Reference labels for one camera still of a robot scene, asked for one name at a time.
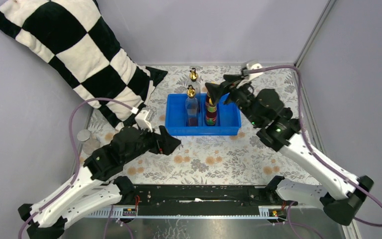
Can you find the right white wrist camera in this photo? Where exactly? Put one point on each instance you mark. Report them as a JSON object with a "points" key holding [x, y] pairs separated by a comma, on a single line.
{"points": [[250, 71]]}

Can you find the silver-lid glass shaker jar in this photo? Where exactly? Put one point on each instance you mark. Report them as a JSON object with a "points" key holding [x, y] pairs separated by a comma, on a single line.
{"points": [[90, 145]]}

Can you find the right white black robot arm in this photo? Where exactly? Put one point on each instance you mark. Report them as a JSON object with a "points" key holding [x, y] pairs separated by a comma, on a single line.
{"points": [[339, 194]]}

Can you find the clear gold-cap bottle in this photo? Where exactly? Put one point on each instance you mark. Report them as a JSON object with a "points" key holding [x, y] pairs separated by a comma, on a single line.
{"points": [[191, 105], [194, 80]]}

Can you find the black white checkered pillow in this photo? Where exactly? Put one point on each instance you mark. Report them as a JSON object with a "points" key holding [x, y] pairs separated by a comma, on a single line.
{"points": [[73, 38]]}

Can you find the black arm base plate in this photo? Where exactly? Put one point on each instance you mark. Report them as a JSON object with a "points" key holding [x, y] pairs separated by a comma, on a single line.
{"points": [[202, 200]]}

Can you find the floral patterned table mat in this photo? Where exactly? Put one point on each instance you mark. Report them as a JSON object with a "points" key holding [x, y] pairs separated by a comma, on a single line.
{"points": [[215, 160]]}

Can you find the yellow-cap sauce bottle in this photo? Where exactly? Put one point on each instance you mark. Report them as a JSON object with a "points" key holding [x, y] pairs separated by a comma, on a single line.
{"points": [[211, 115], [208, 103]]}

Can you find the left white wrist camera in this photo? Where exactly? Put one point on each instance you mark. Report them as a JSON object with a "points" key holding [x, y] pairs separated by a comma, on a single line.
{"points": [[142, 118]]}

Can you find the aluminium frame rail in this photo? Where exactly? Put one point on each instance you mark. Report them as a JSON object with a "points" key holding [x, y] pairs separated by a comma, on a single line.
{"points": [[209, 201]]}

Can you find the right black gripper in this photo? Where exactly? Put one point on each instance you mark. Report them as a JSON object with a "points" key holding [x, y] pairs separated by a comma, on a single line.
{"points": [[215, 90]]}

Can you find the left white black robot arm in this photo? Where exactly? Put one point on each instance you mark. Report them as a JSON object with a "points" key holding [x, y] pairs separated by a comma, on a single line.
{"points": [[49, 218]]}

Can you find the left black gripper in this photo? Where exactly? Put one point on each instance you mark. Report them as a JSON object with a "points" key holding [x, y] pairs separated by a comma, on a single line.
{"points": [[166, 144]]}

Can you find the blue plastic divided bin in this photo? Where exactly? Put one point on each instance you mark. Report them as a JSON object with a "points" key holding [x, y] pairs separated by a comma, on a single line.
{"points": [[228, 118]]}

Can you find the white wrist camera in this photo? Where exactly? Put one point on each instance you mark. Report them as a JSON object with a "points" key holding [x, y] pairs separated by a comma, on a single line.
{"points": [[250, 71], [142, 118]]}

